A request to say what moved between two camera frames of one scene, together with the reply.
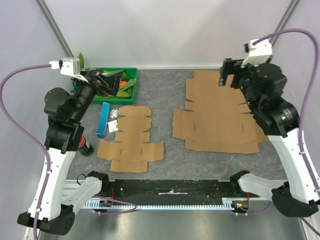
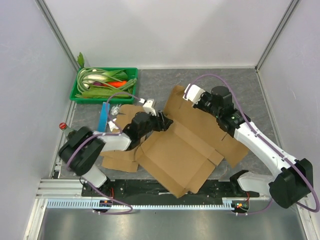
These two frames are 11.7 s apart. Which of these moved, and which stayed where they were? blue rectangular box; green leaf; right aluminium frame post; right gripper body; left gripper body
Moved: right gripper body; left gripper body
Stayed: blue rectangular box; green leaf; right aluminium frame post
